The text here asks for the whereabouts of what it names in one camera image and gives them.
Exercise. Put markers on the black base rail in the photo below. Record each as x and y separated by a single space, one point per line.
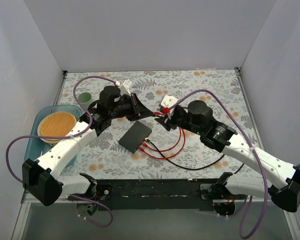
160 194

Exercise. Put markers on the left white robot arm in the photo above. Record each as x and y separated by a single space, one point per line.
42 177

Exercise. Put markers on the black network switch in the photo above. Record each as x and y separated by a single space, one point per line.
134 137

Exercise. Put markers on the orange woven plate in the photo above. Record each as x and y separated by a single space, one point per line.
56 124

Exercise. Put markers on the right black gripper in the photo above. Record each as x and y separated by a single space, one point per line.
172 118

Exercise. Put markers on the green plastic cup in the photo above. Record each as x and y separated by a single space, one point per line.
86 99

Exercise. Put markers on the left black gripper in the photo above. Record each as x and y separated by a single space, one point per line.
135 106

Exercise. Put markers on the floral tablecloth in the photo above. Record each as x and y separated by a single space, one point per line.
104 158

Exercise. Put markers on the teal plastic tray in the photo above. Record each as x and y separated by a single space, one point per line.
35 146

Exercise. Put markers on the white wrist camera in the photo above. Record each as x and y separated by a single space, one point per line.
124 87
166 105

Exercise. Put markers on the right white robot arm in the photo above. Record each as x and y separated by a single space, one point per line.
279 180

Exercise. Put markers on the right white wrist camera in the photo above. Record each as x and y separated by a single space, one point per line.
166 105

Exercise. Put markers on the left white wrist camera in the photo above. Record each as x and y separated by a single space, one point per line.
124 87

